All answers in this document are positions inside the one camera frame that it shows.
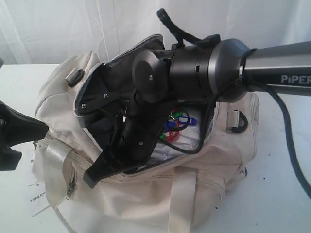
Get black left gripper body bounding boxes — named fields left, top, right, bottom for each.
left=0, top=101, right=22, bottom=171

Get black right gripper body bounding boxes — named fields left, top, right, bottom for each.
left=105, top=97, right=175, bottom=170

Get cream fabric duffel bag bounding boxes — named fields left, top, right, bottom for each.
left=32, top=34, right=259, bottom=233

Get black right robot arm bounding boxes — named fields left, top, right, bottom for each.
left=79, top=39, right=311, bottom=187

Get white plastic packet inside bag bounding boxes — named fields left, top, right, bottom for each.
left=147, top=108, right=201, bottom=166

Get white paper product tag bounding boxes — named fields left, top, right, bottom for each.
left=26, top=149, right=49, bottom=217

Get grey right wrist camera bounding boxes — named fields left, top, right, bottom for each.
left=77, top=64, right=127, bottom=129

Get colourful plastic key tags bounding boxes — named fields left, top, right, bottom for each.
left=160, top=110, right=197, bottom=142

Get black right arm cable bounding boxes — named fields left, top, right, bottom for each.
left=156, top=8, right=311, bottom=195

